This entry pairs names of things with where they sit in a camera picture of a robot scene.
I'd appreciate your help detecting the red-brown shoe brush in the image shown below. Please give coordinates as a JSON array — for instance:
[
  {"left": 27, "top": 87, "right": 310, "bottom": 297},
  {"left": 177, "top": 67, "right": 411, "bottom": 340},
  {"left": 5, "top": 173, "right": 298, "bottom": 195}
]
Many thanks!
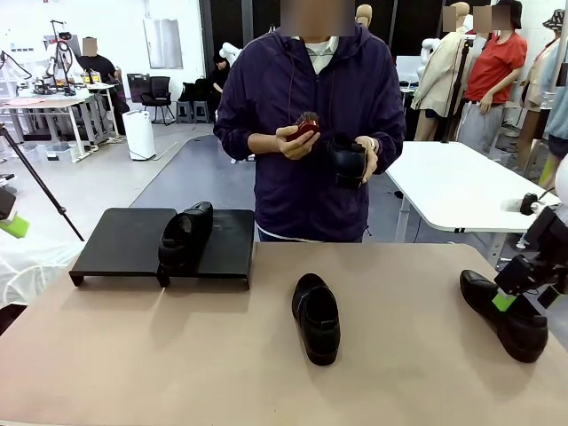
[{"left": 286, "top": 111, "right": 321, "bottom": 143}]

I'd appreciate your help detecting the clear plastic storage box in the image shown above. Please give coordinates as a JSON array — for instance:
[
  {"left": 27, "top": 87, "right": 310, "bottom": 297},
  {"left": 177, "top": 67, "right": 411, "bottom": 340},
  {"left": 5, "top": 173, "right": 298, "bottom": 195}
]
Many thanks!
[{"left": 34, "top": 141, "right": 80, "bottom": 165}]

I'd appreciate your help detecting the white air purifier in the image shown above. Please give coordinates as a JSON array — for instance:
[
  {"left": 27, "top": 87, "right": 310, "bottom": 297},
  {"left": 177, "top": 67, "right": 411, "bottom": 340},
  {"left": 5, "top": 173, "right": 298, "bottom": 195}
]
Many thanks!
[{"left": 122, "top": 110, "right": 157, "bottom": 162}]

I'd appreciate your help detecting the black backpack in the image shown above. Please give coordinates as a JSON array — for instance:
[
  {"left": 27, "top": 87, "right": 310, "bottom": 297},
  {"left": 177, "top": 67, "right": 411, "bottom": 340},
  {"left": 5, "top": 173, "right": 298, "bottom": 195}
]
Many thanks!
[{"left": 178, "top": 77, "right": 209, "bottom": 104}]

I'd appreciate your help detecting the black square board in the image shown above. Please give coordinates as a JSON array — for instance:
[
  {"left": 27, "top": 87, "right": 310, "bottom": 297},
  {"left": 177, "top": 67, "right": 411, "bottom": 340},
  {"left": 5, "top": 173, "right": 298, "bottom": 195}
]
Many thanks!
[{"left": 126, "top": 73, "right": 152, "bottom": 107}]

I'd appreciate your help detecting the person's left hand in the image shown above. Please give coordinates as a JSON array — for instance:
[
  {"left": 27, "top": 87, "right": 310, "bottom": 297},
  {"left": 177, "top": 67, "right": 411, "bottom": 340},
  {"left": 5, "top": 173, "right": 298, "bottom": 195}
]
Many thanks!
[{"left": 353, "top": 135, "right": 379, "bottom": 185}]

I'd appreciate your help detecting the white wall cabinet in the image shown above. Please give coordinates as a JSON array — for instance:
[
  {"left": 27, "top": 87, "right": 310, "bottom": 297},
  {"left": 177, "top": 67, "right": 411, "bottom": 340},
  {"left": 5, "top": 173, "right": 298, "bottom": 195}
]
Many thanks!
[{"left": 143, "top": 18, "right": 185, "bottom": 70}]

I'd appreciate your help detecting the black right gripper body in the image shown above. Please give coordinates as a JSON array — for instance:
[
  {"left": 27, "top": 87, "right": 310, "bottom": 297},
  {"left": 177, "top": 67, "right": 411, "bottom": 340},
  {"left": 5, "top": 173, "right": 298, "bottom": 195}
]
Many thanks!
[{"left": 526, "top": 205, "right": 568, "bottom": 279}]

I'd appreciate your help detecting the mannequin in red shirt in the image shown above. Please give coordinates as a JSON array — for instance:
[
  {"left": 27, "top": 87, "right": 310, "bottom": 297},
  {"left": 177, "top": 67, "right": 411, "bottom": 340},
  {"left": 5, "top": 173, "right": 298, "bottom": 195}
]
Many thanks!
[{"left": 456, "top": 0, "right": 529, "bottom": 156}]

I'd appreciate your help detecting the person in purple jacket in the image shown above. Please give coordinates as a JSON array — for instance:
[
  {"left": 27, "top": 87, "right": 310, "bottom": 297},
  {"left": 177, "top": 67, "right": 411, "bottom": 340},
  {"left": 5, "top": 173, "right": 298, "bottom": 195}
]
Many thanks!
[{"left": 212, "top": 0, "right": 407, "bottom": 244}]

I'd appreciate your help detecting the bare beige mannequin head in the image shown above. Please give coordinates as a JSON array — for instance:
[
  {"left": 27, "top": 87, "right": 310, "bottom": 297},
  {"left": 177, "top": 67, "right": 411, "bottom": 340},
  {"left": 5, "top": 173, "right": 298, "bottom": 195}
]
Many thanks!
[{"left": 354, "top": 4, "right": 374, "bottom": 32}]

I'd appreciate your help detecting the black mesh office chair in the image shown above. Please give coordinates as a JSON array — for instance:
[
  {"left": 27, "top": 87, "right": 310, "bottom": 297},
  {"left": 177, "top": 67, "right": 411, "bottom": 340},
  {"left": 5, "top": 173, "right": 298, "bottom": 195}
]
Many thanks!
[{"left": 140, "top": 75, "right": 178, "bottom": 126}]

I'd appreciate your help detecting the person's left forearm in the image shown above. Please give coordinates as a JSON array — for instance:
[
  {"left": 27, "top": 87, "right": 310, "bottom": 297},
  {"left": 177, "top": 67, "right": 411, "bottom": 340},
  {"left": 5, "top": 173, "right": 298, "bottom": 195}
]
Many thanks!
[{"left": 372, "top": 128, "right": 407, "bottom": 177}]

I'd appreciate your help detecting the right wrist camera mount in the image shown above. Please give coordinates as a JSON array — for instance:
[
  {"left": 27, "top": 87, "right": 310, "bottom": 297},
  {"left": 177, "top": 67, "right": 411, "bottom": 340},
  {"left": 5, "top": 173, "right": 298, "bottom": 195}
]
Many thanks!
[{"left": 500, "top": 192, "right": 548, "bottom": 217}]

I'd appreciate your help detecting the black pole stand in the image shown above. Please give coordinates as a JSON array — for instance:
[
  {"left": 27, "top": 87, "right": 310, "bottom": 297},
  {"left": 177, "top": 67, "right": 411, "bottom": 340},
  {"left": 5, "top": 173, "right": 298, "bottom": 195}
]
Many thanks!
[{"left": 441, "top": 37, "right": 474, "bottom": 146}]

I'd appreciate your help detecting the mannequin with bucket hat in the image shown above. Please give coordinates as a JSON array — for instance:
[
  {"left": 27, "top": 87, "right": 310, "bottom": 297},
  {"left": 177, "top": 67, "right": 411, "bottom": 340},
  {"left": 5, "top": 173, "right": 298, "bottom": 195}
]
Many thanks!
[{"left": 517, "top": 8, "right": 568, "bottom": 196}]

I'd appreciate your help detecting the mannequin in beige jacket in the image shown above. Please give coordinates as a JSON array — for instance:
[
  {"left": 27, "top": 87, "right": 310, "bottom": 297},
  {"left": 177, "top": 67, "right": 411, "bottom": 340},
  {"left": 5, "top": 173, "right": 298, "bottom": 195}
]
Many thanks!
[{"left": 410, "top": 2, "right": 475, "bottom": 143}]

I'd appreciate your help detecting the white-legged work desk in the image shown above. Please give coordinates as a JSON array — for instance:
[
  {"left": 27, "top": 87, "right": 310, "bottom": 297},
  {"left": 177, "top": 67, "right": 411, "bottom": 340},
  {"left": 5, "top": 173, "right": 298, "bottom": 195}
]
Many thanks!
[{"left": 0, "top": 97, "right": 97, "bottom": 163}]

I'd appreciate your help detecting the person's right hand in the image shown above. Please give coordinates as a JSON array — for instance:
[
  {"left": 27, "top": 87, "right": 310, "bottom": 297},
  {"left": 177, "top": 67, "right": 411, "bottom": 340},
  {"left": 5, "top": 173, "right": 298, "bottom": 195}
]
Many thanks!
[{"left": 274, "top": 125, "right": 321, "bottom": 162}]

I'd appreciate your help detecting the seated person in black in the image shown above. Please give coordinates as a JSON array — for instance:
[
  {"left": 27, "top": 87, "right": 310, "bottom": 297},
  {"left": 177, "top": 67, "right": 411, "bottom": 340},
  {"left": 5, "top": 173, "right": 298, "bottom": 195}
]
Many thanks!
[{"left": 77, "top": 37, "right": 130, "bottom": 137}]

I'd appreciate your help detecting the person's right forearm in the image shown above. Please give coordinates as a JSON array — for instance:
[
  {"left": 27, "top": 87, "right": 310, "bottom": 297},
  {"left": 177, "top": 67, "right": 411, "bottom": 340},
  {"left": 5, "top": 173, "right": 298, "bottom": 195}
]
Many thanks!
[{"left": 213, "top": 119, "right": 285, "bottom": 162}]

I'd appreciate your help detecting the black white desk robot rig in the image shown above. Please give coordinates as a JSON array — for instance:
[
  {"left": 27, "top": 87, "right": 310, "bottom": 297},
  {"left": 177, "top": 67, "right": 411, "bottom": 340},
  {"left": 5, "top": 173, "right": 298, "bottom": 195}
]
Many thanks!
[
  {"left": 0, "top": 48, "right": 35, "bottom": 97},
  {"left": 42, "top": 20, "right": 79, "bottom": 97}
]

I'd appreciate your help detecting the black metal shoe stand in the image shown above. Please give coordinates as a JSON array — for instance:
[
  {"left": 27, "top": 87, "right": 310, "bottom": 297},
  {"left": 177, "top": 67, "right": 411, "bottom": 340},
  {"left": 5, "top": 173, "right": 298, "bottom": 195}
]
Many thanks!
[
  {"left": 68, "top": 207, "right": 178, "bottom": 288},
  {"left": 157, "top": 208, "right": 256, "bottom": 292}
]

